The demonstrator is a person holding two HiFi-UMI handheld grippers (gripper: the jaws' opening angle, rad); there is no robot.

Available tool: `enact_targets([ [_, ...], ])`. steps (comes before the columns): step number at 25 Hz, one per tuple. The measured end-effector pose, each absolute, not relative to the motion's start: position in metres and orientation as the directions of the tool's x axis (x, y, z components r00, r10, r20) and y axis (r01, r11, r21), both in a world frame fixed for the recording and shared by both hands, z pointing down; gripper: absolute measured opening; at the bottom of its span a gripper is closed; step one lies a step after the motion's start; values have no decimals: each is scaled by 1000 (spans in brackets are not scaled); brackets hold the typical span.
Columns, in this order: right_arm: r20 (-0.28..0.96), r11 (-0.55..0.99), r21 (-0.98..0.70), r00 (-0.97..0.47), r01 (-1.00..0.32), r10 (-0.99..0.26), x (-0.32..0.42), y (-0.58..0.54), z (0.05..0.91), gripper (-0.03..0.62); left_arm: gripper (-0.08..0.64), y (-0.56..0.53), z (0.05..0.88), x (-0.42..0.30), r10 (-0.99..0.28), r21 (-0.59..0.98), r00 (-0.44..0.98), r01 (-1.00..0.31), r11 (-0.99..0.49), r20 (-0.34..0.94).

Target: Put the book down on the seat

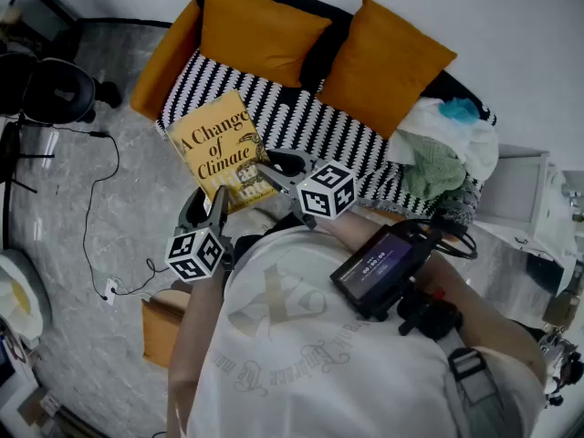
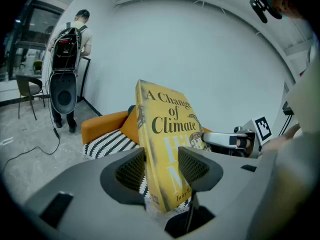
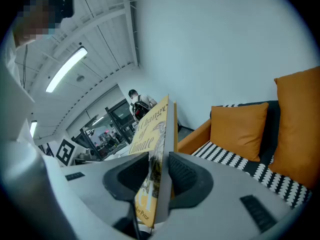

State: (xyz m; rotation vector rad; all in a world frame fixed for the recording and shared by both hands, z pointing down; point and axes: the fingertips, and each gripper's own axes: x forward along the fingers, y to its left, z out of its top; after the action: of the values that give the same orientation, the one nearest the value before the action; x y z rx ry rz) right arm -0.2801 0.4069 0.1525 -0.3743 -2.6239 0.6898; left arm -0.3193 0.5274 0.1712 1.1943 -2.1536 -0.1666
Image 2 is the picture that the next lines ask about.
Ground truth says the orange sofa with patterned cover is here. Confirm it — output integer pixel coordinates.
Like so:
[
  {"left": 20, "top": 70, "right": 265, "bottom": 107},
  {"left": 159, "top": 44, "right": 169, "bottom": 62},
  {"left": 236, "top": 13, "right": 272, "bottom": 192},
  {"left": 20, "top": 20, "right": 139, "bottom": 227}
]
[{"left": 81, "top": 105, "right": 213, "bottom": 214}]

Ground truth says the person's white shirt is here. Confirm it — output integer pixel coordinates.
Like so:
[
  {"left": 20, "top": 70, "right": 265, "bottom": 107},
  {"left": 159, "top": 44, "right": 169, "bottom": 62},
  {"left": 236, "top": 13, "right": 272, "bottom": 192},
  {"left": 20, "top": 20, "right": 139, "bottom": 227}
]
[{"left": 246, "top": 56, "right": 320, "bottom": 240}]

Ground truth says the dark metal chair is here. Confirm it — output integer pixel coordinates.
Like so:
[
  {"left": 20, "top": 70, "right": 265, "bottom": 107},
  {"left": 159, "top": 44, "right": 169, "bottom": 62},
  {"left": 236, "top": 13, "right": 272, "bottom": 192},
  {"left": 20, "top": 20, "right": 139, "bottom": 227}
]
[{"left": 15, "top": 74, "right": 47, "bottom": 121}]

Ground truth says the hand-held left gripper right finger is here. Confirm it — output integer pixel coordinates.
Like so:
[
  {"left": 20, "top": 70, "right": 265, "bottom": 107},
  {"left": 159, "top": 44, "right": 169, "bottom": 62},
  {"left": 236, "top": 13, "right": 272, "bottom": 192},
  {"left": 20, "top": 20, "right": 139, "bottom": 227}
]
[{"left": 178, "top": 146, "right": 224, "bottom": 192}]

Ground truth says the yellow book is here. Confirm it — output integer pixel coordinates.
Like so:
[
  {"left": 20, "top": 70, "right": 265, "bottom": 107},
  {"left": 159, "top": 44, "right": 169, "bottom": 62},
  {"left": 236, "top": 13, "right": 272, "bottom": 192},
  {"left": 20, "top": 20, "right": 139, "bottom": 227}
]
[{"left": 135, "top": 79, "right": 213, "bottom": 214}]

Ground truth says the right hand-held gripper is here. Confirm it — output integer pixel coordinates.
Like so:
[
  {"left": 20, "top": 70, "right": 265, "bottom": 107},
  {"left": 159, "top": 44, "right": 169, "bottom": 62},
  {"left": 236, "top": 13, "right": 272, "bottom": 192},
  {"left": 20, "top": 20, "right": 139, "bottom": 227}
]
[{"left": 201, "top": 116, "right": 273, "bottom": 159}]

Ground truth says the black window frame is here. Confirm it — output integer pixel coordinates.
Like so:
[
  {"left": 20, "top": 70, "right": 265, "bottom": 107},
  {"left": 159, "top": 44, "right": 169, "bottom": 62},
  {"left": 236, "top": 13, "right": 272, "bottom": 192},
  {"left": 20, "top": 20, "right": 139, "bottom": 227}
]
[{"left": 0, "top": 0, "right": 66, "bottom": 83}]

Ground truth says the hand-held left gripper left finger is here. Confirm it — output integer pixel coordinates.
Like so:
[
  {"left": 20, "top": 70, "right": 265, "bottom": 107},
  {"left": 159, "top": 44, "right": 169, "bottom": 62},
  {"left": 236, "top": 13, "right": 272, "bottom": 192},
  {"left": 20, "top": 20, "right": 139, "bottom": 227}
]
[{"left": 99, "top": 147, "right": 146, "bottom": 208}]

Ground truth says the black floor cable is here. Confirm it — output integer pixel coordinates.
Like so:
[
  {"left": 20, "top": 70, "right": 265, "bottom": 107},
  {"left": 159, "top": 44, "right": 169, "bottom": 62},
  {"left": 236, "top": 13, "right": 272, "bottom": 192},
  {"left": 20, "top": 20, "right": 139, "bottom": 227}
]
[{"left": 0, "top": 127, "right": 61, "bottom": 176}]

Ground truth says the person's right forearm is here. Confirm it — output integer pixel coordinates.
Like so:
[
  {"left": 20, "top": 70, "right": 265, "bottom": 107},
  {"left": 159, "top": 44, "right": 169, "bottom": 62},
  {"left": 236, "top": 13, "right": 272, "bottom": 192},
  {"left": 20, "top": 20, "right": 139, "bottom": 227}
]
[{"left": 261, "top": 123, "right": 302, "bottom": 156}]

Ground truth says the grey equipment backpack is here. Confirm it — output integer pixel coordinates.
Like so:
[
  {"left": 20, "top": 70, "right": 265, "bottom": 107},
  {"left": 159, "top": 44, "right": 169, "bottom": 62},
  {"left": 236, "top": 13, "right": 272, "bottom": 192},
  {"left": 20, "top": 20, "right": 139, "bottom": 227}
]
[{"left": 48, "top": 26, "right": 85, "bottom": 115}]

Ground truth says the black rectangular frame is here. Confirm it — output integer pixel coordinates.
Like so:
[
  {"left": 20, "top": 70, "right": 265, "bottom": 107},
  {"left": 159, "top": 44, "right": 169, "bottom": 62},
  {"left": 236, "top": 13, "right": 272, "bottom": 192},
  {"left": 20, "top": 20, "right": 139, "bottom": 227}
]
[{"left": 76, "top": 56, "right": 92, "bottom": 104}]

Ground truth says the head-worn camera mount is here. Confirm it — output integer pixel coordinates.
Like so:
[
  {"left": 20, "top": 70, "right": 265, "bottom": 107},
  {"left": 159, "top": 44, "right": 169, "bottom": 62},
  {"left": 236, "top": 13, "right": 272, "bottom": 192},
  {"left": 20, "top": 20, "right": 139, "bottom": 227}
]
[{"left": 249, "top": 0, "right": 284, "bottom": 24}]

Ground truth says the small orange pillow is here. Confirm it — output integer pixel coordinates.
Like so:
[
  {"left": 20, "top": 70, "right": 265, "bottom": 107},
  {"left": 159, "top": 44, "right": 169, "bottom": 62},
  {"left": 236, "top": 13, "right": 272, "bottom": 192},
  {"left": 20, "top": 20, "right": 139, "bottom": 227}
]
[{"left": 119, "top": 106, "right": 141, "bottom": 146}]

